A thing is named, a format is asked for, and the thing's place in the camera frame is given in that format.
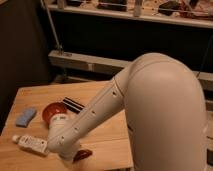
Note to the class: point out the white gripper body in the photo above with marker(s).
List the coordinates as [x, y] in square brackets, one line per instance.
[68, 154]

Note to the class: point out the dark red pepper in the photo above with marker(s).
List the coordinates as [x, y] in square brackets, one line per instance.
[82, 154]

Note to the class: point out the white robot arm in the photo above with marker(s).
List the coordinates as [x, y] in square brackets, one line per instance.
[165, 113]

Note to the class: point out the red ceramic bowl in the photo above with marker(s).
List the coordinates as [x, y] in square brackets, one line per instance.
[56, 108]

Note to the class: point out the white tube with cap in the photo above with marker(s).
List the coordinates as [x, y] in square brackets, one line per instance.
[31, 144]

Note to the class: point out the black and white striped cloth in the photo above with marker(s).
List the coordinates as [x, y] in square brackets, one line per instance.
[72, 105]

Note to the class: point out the blue sponge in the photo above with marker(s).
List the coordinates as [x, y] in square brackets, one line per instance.
[24, 119]

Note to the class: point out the metal lamp pole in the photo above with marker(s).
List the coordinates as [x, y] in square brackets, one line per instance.
[58, 45]

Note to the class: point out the wooden shelf with clutter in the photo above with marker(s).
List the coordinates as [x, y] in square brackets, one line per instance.
[194, 13]

